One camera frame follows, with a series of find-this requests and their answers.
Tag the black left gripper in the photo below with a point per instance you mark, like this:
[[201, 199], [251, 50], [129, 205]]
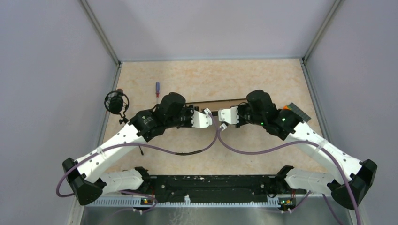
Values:
[[190, 110]]

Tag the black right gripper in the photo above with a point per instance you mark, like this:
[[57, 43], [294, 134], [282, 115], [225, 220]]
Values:
[[241, 108]]

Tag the blue red screwdriver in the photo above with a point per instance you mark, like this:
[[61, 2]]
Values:
[[157, 91]]

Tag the black picture frame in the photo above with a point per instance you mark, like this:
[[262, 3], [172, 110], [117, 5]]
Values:
[[216, 105]]

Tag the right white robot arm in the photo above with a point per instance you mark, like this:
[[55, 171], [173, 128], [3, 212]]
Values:
[[347, 178]]

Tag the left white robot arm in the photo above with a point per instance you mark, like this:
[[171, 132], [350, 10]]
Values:
[[87, 176]]

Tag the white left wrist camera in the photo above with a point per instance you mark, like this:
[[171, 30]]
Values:
[[201, 119]]

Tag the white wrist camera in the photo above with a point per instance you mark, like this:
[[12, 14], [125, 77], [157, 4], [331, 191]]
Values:
[[201, 119], [229, 116]]

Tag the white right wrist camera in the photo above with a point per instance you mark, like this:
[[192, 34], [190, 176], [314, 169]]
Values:
[[229, 116]]

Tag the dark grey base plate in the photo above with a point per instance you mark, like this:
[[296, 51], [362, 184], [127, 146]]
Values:
[[305, 117]]

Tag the black microphone with shock mount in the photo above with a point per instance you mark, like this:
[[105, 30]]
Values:
[[116, 102]]

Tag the white cable duct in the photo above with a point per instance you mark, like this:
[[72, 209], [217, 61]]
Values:
[[124, 201]]

